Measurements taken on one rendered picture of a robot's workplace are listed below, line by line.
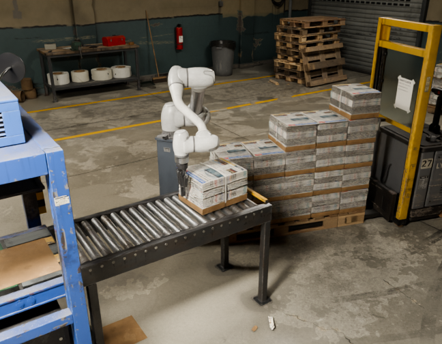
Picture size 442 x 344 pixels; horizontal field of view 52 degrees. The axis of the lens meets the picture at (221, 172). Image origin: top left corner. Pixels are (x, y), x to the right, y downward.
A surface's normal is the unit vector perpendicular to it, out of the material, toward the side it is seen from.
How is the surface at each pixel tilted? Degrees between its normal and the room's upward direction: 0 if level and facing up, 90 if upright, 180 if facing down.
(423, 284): 0
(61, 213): 90
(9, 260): 0
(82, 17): 90
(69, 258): 90
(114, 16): 90
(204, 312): 0
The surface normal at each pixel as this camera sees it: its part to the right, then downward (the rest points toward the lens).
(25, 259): 0.00, -0.91
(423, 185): 0.28, 0.39
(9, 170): 0.55, 0.33
